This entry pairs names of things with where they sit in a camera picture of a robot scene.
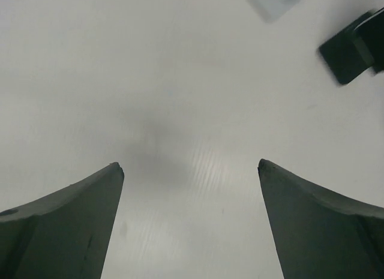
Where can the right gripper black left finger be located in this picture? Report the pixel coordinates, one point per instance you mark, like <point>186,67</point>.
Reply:
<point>65,234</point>

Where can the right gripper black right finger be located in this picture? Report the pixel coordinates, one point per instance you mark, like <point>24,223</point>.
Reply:
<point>317,232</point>

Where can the black folding phone stand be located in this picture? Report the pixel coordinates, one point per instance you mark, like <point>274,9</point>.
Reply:
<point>341,55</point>

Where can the silver phone stand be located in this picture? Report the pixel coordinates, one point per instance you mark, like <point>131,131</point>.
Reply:
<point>272,10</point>

